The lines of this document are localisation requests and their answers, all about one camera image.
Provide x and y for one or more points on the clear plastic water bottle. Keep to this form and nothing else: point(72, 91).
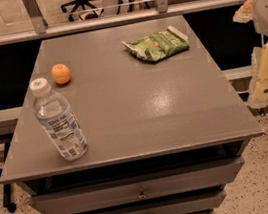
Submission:
point(56, 117)

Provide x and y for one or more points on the grey drawer cabinet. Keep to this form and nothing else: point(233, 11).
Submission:
point(162, 138)

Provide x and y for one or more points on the green chip bag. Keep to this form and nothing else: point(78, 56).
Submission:
point(158, 46)

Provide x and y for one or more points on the metal railing frame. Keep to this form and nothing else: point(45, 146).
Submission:
point(25, 20)

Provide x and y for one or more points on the orange fruit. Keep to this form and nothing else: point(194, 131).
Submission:
point(61, 73)

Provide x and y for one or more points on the black stand leg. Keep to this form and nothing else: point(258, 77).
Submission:
point(7, 202)

